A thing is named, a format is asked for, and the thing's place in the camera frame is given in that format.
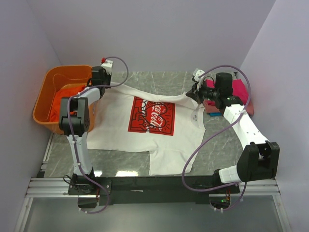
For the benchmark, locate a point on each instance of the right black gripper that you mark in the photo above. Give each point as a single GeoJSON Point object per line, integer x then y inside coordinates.
{"type": "Point", "coordinates": [197, 93]}

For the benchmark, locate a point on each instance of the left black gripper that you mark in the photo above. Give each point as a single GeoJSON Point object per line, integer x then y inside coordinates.
{"type": "Point", "coordinates": [104, 82]}

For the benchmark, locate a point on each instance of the white printed t-shirt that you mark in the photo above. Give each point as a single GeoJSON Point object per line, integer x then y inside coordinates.
{"type": "Point", "coordinates": [170, 128]}

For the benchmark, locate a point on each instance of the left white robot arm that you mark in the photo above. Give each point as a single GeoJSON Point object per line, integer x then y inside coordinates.
{"type": "Point", "coordinates": [74, 121]}

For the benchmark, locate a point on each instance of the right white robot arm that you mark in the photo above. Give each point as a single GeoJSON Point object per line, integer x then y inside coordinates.
{"type": "Point", "coordinates": [259, 159]}

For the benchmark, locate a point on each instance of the folded salmon t-shirt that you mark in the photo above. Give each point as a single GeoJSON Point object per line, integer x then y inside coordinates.
{"type": "Point", "coordinates": [211, 108]}

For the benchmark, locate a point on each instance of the folded blue t-shirt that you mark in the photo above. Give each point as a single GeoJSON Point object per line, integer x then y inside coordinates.
{"type": "Point", "coordinates": [215, 114]}

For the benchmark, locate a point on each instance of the orange t-shirt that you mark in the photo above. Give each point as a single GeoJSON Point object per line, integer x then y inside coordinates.
{"type": "Point", "coordinates": [64, 92]}

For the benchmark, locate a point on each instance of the orange plastic laundry basket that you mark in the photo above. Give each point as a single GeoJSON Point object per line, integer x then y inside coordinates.
{"type": "Point", "coordinates": [57, 79]}

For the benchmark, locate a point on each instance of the folded magenta t-shirt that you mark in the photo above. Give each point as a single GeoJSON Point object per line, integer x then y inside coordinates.
{"type": "Point", "coordinates": [239, 89]}

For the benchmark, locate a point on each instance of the black base crossbar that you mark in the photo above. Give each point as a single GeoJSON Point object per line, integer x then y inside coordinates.
{"type": "Point", "coordinates": [164, 189]}

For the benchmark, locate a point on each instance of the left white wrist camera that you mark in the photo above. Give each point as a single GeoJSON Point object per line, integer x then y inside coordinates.
{"type": "Point", "coordinates": [107, 65]}

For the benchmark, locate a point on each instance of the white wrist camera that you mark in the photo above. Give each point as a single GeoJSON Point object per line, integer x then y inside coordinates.
{"type": "Point", "coordinates": [197, 74]}
{"type": "Point", "coordinates": [107, 65]}

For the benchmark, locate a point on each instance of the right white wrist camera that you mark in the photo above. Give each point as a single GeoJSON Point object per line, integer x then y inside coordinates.
{"type": "Point", "coordinates": [197, 74]}

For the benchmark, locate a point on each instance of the aluminium frame rail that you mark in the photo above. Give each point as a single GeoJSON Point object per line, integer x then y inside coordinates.
{"type": "Point", "coordinates": [139, 203]}

